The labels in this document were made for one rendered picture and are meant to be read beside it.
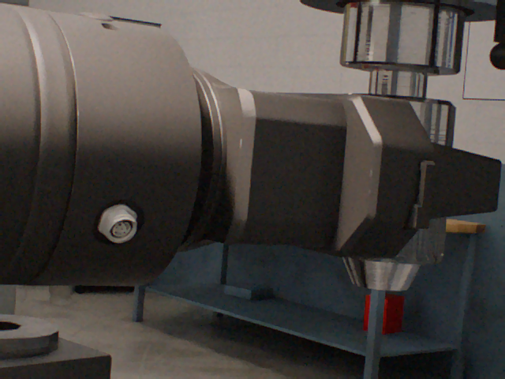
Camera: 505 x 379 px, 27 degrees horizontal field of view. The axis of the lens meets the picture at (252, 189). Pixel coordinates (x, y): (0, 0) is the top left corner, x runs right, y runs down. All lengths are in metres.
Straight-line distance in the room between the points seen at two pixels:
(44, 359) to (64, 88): 0.43
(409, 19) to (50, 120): 0.15
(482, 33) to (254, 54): 1.93
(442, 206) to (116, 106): 0.14
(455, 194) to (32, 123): 0.17
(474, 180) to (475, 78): 5.44
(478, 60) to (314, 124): 5.51
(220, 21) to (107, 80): 7.25
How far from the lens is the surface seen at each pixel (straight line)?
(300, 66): 6.85
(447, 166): 0.40
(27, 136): 0.30
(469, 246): 5.63
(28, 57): 0.31
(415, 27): 0.40
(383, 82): 0.41
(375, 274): 0.41
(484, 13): 0.43
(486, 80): 5.80
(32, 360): 0.72
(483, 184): 0.41
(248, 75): 7.25
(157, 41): 0.34
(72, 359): 0.74
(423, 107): 0.40
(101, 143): 0.31
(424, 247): 0.41
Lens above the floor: 1.25
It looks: 3 degrees down
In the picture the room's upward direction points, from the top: 5 degrees clockwise
